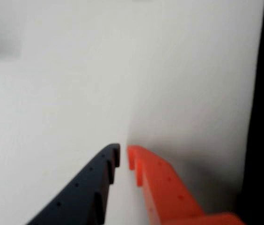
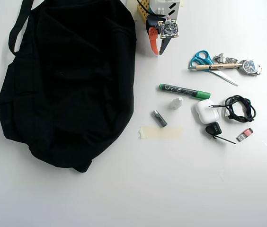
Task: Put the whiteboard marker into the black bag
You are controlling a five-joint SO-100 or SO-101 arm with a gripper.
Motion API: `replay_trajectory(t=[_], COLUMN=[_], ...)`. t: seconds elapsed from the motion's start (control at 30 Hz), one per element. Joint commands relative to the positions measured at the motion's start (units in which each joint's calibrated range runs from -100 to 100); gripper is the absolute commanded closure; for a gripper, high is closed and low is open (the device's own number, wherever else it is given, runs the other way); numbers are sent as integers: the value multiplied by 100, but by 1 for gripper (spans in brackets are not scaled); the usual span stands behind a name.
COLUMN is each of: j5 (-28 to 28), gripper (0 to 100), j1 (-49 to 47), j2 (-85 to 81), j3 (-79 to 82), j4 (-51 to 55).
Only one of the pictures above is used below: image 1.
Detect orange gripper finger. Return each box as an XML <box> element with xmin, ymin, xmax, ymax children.
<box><xmin>127</xmin><ymin>145</ymin><xmax>248</xmax><ymax>225</ymax></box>

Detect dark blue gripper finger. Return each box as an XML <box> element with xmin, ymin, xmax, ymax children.
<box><xmin>25</xmin><ymin>143</ymin><xmax>121</xmax><ymax>225</ymax></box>

